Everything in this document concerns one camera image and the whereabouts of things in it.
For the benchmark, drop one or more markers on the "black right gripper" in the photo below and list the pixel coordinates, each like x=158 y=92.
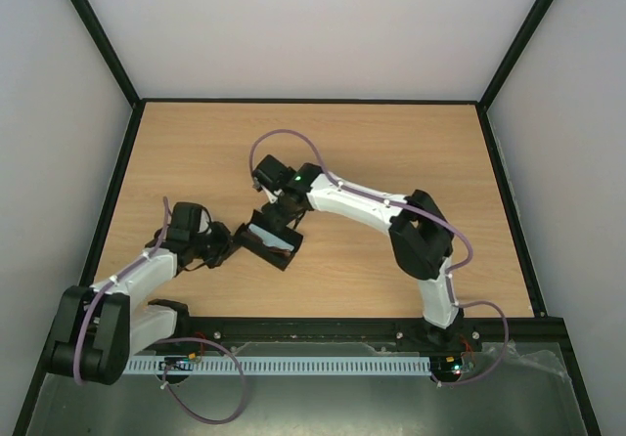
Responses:
x=276 y=224

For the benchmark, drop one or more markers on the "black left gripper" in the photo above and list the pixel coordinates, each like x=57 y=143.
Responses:
x=228 y=245

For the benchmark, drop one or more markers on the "black glasses case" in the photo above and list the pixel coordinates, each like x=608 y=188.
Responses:
x=245 y=239

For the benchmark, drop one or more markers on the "brown translucent sunglasses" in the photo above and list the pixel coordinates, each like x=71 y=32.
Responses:
x=278 y=248

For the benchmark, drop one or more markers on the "light blue cleaning cloth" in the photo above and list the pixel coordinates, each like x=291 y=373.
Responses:
x=263 y=234

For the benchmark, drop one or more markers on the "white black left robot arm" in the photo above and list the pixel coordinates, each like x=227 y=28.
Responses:
x=98 y=328

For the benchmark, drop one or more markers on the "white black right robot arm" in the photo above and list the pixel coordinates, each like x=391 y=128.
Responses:
x=420 y=237

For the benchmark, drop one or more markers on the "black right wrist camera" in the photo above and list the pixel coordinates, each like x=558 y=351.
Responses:
x=271 y=175

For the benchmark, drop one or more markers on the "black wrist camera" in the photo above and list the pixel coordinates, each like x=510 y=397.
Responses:
x=271 y=175
x=188 y=220

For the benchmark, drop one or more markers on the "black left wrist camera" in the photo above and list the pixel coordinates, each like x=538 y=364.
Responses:
x=188 y=220

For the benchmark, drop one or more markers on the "light blue slotted cable duct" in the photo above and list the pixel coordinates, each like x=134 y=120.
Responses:
x=273 y=366

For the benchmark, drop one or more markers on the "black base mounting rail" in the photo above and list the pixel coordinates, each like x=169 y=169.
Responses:
x=400 y=334

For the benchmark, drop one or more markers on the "black enclosure frame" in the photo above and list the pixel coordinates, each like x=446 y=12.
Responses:
x=384 y=91

